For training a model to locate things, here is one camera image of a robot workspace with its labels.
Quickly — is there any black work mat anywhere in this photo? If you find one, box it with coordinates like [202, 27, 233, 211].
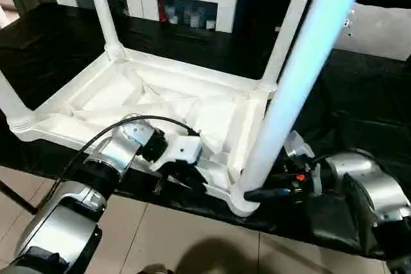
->
[0, 1, 411, 261]

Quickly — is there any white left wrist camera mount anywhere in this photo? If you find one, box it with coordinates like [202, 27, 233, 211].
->
[150, 134, 204, 176]

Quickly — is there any black stand leg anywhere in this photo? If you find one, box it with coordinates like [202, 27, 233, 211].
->
[0, 180, 40, 216]

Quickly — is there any white padded sheet with fitting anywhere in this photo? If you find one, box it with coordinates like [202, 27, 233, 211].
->
[333, 1, 411, 62]

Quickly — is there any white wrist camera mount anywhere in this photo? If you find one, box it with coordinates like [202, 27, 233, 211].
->
[283, 129, 323, 195]
[150, 134, 204, 176]

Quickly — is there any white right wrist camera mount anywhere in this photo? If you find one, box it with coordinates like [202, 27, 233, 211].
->
[283, 129, 323, 195]

